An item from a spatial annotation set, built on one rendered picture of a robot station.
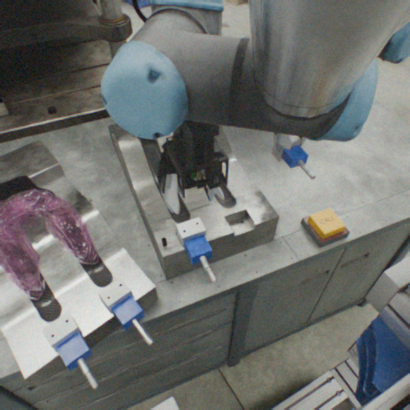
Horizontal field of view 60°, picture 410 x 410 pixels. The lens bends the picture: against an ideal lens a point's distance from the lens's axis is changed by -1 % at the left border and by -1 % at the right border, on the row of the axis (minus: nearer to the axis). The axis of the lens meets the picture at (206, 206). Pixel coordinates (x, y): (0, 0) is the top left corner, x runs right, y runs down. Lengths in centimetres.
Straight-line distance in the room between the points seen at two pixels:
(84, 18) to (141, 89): 98
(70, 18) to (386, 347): 117
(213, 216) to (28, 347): 42
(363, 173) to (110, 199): 68
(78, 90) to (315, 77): 127
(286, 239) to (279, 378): 81
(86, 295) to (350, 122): 57
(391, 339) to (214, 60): 53
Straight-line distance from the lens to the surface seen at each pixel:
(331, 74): 20
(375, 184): 104
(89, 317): 71
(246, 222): 78
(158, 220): 76
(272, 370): 155
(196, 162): 48
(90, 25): 122
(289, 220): 88
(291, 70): 20
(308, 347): 161
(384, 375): 65
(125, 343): 96
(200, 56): 31
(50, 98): 140
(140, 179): 84
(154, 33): 33
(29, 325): 74
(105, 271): 75
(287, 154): 83
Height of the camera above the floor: 147
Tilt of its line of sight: 49 degrees down
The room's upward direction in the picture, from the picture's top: straight up
